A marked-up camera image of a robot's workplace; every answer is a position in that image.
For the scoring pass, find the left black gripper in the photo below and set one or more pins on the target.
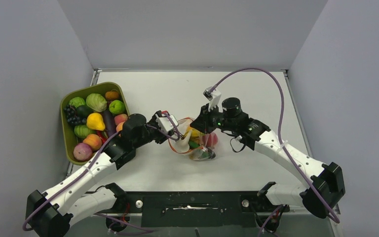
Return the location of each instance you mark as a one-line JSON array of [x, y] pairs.
[[162, 137]]

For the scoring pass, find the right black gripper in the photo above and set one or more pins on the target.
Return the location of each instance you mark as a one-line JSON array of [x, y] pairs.
[[202, 123]]

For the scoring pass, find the yellow toy banana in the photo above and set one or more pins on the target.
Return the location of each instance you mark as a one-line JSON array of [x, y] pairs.
[[193, 133]]

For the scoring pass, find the red toy apple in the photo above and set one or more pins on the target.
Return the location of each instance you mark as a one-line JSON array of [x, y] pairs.
[[210, 140]]

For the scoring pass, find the white toy garlic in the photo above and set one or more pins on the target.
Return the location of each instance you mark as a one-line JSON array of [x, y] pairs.
[[182, 146]]

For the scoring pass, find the clear zip bag orange zipper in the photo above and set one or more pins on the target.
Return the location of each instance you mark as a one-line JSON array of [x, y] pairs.
[[183, 124]]

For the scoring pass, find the green toy chili pepper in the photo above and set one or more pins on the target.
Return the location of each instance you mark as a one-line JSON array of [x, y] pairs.
[[194, 144]]

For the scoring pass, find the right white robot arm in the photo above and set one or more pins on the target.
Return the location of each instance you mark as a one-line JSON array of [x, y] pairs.
[[321, 185]]

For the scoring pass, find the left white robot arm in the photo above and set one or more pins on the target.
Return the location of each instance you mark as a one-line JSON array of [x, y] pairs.
[[53, 212]]

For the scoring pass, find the olive green food bin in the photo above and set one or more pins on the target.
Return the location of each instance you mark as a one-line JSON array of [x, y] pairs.
[[70, 139]]

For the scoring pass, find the pink toy peach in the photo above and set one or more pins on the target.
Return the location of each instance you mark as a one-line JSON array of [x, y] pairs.
[[120, 118]]

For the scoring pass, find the dark purple toy eggplant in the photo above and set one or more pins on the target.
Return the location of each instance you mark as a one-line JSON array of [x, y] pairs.
[[109, 123]]

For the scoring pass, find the red toy chili pepper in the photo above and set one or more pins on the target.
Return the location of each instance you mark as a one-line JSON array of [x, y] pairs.
[[102, 136]]

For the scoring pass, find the small orange toy fruit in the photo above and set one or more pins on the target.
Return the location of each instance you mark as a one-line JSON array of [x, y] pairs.
[[112, 95]]

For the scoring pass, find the peach toy fruit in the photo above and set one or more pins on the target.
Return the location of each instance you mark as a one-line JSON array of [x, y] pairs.
[[93, 141]]

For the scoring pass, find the yellow toy bell pepper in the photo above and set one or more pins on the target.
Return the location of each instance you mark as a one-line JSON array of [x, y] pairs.
[[95, 122]]

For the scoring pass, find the light green toy lettuce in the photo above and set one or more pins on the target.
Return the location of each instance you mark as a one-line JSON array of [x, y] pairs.
[[96, 102]]

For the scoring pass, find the purple toy onion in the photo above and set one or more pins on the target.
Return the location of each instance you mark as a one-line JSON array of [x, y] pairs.
[[82, 152]]

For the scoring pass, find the striped green toy melon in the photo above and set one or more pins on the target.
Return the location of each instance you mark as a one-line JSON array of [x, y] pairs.
[[82, 131]]

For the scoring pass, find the dark green toy avocado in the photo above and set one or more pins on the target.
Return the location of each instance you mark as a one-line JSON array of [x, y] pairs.
[[83, 111]]

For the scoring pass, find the green toy cabbage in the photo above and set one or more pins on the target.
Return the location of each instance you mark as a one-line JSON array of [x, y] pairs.
[[76, 102]]

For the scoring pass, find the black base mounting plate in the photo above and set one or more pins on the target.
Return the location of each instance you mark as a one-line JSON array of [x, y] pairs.
[[193, 209]]

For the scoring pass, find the black toy grapes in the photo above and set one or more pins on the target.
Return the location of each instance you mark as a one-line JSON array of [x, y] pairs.
[[72, 116]]

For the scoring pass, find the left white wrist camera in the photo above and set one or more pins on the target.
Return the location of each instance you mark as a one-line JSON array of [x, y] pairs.
[[167, 123]]

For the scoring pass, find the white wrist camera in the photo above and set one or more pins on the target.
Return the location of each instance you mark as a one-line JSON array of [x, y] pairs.
[[167, 123], [213, 95]]

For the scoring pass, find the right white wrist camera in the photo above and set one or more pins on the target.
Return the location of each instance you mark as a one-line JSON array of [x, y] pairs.
[[213, 95]]

